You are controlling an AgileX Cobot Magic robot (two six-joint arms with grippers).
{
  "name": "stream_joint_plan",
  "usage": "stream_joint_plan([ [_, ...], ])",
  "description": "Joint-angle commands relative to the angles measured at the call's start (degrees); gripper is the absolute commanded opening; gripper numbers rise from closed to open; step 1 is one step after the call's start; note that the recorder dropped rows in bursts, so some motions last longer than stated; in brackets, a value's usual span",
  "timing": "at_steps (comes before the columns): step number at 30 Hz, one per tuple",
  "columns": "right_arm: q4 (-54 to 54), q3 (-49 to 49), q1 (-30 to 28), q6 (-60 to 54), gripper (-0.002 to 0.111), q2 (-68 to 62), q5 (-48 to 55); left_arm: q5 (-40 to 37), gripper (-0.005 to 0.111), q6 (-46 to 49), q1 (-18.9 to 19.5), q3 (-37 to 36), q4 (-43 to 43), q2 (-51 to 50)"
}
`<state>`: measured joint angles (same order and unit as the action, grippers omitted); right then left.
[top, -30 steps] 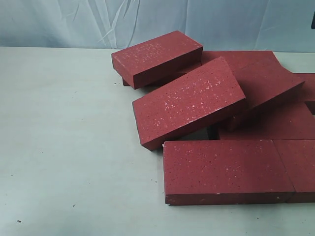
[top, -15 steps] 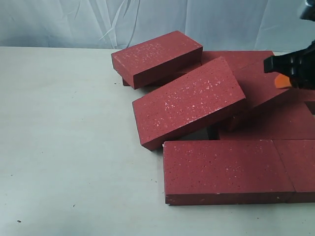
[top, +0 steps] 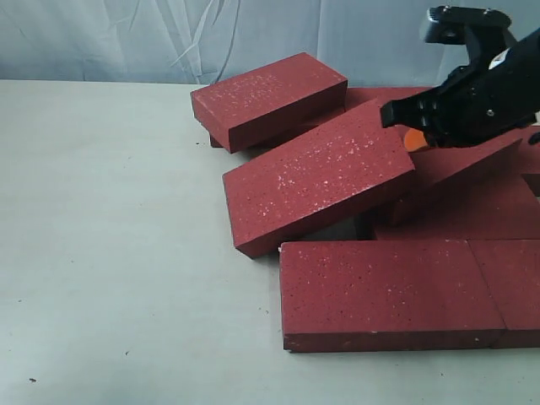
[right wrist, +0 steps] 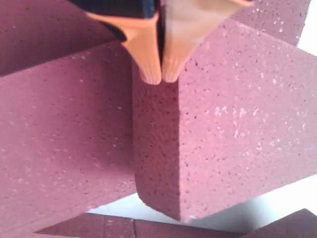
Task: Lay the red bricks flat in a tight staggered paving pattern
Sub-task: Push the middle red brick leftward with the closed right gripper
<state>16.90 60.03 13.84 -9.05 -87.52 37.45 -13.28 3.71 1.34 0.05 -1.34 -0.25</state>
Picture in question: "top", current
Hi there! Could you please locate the white backdrop curtain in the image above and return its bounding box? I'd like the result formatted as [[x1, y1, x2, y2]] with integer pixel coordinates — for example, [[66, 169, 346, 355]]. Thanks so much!
[[0, 0, 540, 89]]

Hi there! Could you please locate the red brick back row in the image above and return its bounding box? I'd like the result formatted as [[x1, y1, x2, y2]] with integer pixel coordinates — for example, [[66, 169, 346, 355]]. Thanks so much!
[[344, 87, 429, 111]]

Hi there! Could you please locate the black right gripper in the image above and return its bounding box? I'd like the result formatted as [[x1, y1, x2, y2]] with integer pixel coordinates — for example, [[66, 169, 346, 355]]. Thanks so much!
[[380, 31, 539, 152]]

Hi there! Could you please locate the red brick middle row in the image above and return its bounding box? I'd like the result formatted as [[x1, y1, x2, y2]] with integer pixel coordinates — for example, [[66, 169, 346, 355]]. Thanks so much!
[[372, 175, 539, 240]]

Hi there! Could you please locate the red brick top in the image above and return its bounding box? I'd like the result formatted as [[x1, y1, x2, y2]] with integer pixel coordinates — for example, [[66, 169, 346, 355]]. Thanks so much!
[[191, 52, 348, 154]]

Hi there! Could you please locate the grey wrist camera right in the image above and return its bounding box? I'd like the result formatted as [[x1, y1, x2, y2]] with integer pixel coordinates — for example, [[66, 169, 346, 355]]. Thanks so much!
[[420, 5, 517, 64]]

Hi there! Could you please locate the red brick right second row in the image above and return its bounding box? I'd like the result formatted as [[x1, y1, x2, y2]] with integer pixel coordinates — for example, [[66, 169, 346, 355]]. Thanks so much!
[[521, 173, 540, 197]]

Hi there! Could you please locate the red brick under stack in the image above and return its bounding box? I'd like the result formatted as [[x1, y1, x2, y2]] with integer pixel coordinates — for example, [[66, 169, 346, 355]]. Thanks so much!
[[193, 103, 345, 154]]

